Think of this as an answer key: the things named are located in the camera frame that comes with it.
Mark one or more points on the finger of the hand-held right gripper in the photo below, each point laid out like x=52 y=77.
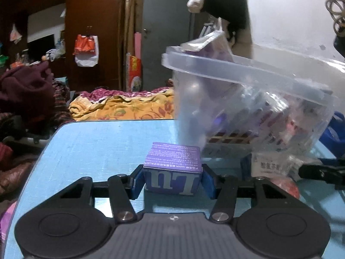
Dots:
x=320 y=173
x=244 y=167

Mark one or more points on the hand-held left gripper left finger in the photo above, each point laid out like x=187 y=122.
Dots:
x=138 y=181

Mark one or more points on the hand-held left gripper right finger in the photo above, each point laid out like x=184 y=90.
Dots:
x=209 y=181

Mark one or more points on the white medicine box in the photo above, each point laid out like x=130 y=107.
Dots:
x=269 y=164

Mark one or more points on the red round packet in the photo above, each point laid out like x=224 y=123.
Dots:
x=287 y=187

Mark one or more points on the purple box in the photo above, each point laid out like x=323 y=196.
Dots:
x=172 y=164

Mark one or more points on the pile of medicine packets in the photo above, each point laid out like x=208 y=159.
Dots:
x=269 y=118

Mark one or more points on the translucent plastic basket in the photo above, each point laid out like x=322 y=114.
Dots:
x=242 y=70

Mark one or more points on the purple foil packet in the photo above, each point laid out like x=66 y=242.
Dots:
x=210 y=45

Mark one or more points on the blue printed bag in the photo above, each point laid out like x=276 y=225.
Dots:
x=333 y=132

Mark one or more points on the yellow floral blanket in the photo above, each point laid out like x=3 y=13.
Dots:
x=129 y=108

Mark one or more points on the red and yellow sack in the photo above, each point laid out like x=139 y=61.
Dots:
x=134 y=72

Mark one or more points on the plaid cloth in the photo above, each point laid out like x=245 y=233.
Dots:
x=61 y=94

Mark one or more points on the brown padded jacket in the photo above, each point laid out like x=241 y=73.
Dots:
x=13 y=175

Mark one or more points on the pink roll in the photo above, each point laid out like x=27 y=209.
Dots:
x=137 y=44

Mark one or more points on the red and white plastic bag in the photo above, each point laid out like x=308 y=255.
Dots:
x=85 y=48

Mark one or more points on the maroon cloth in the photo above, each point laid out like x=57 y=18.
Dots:
x=27 y=86

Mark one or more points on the grey door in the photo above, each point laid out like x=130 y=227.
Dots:
x=167 y=32

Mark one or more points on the black garment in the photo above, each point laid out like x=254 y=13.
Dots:
x=231 y=8

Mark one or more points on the black television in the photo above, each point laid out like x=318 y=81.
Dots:
x=40 y=47

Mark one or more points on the wooden sticks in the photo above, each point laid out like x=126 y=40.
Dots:
x=130 y=13

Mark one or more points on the brown wooden wardrobe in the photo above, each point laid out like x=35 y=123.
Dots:
x=80 y=10

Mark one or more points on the pink plastic bag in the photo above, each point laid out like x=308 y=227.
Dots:
x=15 y=33

